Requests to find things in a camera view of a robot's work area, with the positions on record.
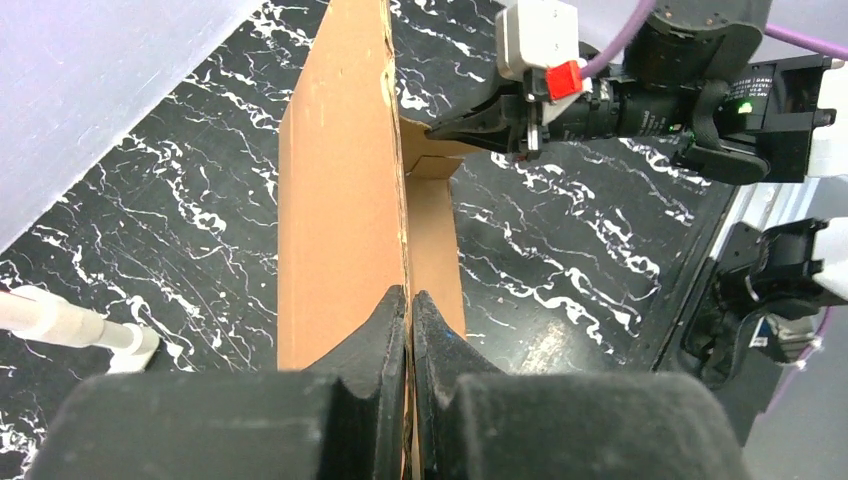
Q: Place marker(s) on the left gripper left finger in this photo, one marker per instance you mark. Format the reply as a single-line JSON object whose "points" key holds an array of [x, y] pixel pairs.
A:
{"points": [[340, 418]]}

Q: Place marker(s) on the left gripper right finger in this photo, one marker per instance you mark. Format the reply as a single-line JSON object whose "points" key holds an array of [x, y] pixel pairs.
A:
{"points": [[476, 421]]}

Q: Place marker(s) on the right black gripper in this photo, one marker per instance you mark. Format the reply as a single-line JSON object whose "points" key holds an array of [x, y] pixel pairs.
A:
{"points": [[612, 107]]}

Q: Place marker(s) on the brown cardboard box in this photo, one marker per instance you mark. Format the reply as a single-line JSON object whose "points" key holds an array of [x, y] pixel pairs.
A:
{"points": [[364, 196]]}

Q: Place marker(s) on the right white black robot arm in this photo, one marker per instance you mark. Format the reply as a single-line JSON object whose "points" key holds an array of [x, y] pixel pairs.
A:
{"points": [[750, 102]]}

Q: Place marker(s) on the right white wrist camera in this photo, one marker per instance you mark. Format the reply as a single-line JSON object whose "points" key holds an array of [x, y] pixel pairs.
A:
{"points": [[541, 36]]}

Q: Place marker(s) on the white pvc pipe frame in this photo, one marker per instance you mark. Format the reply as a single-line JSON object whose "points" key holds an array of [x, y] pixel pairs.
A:
{"points": [[33, 314]]}

